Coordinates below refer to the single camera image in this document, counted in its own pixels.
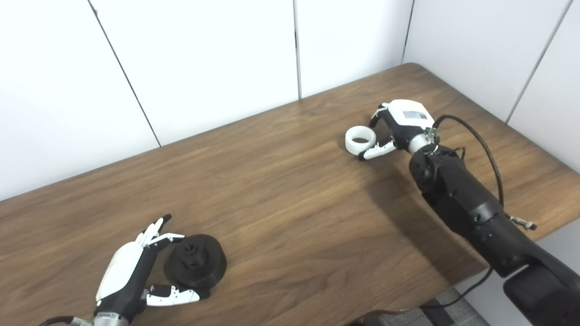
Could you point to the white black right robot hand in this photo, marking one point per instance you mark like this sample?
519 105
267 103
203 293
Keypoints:
408 115

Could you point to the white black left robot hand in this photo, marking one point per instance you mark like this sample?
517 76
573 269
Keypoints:
122 271

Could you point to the round black part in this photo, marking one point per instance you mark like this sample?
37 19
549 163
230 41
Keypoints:
199 267

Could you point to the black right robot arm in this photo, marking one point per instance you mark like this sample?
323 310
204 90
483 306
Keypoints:
466 199

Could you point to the black table foot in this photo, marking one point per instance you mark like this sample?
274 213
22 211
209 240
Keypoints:
435 314

